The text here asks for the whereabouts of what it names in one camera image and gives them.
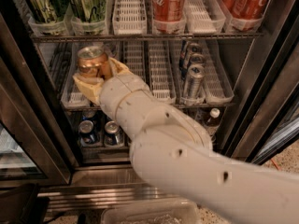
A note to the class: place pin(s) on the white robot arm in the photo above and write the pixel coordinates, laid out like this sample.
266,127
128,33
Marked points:
173,153

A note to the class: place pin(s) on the right front red cola can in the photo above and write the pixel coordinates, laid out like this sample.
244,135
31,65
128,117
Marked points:
248,9

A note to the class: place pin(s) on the front middle blue can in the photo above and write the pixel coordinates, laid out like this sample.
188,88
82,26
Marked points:
113,135

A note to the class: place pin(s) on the middle silver slim can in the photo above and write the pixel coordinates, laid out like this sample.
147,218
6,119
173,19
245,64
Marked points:
195,58

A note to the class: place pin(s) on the front left blue can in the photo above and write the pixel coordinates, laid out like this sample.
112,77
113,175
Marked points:
87,132

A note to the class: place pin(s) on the front silver slim can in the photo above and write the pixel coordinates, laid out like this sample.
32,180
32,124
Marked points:
193,81

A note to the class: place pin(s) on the middle red cola can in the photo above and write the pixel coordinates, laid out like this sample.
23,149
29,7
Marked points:
168,10

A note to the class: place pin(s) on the rear left blue can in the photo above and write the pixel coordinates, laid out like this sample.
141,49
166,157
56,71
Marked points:
93,117

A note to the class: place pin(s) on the left green can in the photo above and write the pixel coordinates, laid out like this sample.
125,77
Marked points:
47,11

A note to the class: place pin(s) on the fridge door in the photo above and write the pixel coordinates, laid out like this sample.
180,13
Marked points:
38,144

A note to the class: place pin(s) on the blue can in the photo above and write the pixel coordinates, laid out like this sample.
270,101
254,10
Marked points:
113,135
87,132
93,117

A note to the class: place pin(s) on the brown bottle white cap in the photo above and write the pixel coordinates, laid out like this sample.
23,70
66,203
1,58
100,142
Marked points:
212,122

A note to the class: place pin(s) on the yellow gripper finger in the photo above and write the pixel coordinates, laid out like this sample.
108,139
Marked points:
90,87
117,68

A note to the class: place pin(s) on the silver slim can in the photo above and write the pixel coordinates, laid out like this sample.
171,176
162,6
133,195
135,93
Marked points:
193,81
195,58
188,47

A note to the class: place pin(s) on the orange soda can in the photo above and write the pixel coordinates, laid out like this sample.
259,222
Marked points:
93,62

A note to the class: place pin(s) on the green can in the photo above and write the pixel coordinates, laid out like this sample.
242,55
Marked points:
47,11
89,10

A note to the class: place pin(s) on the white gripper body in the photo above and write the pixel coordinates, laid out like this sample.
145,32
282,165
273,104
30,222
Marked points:
120,90

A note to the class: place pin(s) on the rear silver slim can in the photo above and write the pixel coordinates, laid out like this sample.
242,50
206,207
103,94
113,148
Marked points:
188,47

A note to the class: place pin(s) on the right green can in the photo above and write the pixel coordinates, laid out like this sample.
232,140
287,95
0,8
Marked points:
89,10

